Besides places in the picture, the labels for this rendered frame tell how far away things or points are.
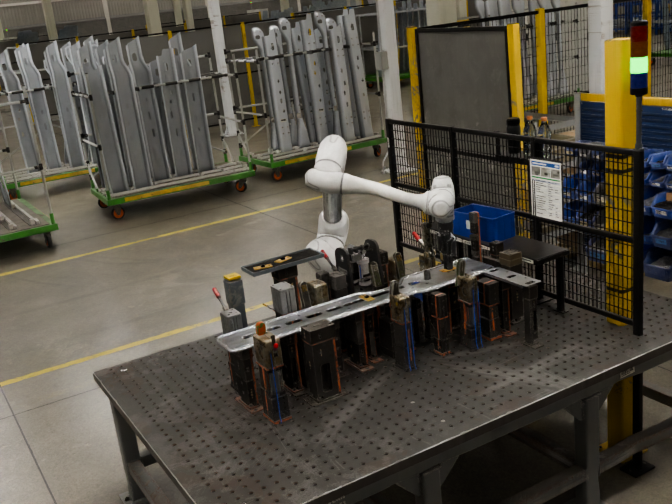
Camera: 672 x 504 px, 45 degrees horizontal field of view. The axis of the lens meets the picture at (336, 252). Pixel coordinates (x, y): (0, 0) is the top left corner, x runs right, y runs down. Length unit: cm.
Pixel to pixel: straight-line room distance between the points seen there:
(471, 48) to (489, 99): 40
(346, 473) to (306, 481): 14
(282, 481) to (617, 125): 207
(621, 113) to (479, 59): 243
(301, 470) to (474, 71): 379
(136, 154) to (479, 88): 536
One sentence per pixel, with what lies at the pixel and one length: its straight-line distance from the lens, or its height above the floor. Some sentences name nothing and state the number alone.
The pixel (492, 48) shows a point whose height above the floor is 183.
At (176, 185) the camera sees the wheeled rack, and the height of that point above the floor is 28.
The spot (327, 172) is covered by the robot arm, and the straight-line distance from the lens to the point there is 383.
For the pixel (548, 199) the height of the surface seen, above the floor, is 125.
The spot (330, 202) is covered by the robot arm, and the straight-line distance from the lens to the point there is 417.
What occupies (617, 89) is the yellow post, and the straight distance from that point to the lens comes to 375.
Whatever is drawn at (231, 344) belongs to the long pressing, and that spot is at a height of 100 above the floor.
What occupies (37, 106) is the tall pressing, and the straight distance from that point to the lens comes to 1283.
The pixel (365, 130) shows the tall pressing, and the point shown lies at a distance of 1184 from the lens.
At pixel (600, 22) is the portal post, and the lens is 794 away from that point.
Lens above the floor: 231
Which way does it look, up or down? 17 degrees down
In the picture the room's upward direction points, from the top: 6 degrees counter-clockwise
